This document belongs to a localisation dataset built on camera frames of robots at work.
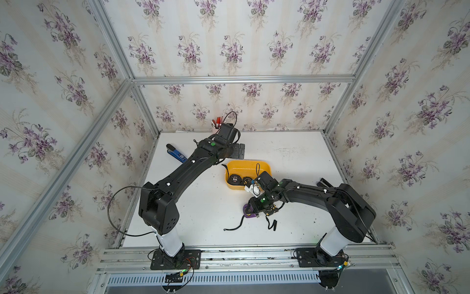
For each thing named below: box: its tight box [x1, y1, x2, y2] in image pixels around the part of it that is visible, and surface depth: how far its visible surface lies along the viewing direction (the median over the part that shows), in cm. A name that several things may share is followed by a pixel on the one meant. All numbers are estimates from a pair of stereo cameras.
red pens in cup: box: [211, 113, 224, 130], surface depth 113 cm
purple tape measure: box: [223, 203, 257, 231], surface depth 83 cm
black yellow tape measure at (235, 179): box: [227, 173, 244, 186], surface depth 95 cm
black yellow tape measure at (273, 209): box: [263, 204, 279, 231], surface depth 86 cm
